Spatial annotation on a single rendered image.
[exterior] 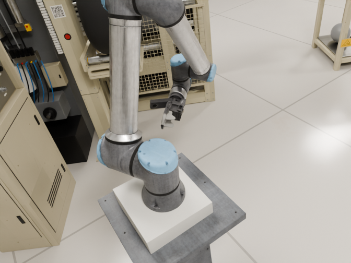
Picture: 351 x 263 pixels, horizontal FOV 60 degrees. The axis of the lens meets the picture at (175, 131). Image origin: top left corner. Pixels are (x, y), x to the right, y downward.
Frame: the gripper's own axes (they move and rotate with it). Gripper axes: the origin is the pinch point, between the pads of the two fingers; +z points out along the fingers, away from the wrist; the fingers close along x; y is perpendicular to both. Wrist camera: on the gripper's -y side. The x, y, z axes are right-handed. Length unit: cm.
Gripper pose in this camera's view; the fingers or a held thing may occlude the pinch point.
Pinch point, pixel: (161, 124)
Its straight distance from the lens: 141.7
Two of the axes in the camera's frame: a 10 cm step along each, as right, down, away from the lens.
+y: 9.6, 2.6, -0.9
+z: -2.5, 7.0, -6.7
